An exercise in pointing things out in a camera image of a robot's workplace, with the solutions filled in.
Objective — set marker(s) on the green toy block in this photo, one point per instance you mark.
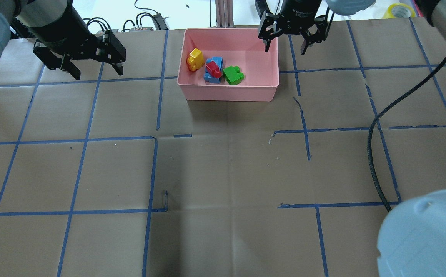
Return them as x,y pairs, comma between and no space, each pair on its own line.
233,75

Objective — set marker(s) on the black power adapter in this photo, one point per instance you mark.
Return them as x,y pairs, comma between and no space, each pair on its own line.
261,7

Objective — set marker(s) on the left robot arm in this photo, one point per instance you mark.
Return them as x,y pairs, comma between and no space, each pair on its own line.
62,36

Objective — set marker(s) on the black usb hub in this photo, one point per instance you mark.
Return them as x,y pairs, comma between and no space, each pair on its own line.
159,22

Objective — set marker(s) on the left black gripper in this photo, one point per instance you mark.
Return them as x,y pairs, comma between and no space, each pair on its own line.
59,30

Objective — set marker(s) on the aluminium frame post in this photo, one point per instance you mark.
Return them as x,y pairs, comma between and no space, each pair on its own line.
224,14

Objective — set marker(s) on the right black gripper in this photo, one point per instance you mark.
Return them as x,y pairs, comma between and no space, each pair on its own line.
299,12

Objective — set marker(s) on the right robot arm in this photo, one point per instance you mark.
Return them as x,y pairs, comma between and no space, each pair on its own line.
316,212

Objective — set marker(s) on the blue toy block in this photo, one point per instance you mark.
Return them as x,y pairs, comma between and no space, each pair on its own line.
219,61

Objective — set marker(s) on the yellow toy block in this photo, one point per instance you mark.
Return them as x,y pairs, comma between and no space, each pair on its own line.
195,60

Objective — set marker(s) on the yellow tape roll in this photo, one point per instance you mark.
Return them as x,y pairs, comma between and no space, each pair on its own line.
399,10

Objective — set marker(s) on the red toy block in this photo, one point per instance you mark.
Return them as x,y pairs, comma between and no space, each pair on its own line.
213,70

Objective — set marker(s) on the pink plastic box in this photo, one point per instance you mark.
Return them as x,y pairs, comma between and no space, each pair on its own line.
238,47

